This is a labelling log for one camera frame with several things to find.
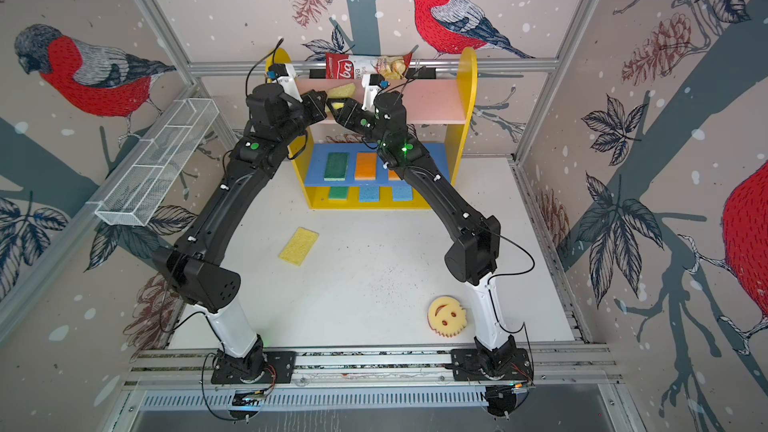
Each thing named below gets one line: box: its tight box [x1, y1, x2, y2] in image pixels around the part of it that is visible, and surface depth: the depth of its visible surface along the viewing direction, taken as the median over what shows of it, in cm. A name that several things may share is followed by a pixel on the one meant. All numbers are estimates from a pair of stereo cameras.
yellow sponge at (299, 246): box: [278, 227, 320, 267], surface depth 97 cm
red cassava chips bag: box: [325, 52, 413, 80], surface depth 88 cm
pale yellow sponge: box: [354, 152, 377, 181], surface depth 99 cm
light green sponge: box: [328, 186, 349, 201], surface depth 109 cm
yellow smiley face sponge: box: [428, 295, 467, 337], surface depth 81 cm
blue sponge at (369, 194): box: [360, 186, 379, 203], surface depth 109 cm
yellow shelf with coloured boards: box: [291, 47, 479, 209], surface depth 84 cm
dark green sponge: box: [324, 152, 348, 181], surface depth 100 cm
